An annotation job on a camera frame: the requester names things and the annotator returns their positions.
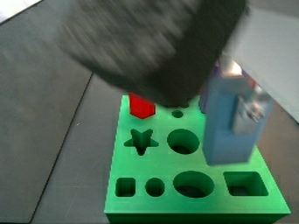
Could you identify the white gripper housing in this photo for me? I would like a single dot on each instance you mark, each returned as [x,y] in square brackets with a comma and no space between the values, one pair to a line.
[262,47]

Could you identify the red hexagonal prism block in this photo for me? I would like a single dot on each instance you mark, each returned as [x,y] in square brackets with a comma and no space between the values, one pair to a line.
[140,107]

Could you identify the blue rectangular block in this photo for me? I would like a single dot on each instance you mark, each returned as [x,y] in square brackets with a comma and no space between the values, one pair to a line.
[224,147]

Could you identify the purple notched rectangular block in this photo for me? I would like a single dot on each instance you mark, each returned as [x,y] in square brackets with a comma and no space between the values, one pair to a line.
[204,91]

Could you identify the green shape sorting board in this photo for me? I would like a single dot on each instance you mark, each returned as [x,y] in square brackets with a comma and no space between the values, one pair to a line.
[161,184]

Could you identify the dark blurred robot arm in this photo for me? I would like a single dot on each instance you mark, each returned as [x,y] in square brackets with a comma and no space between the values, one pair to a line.
[153,47]

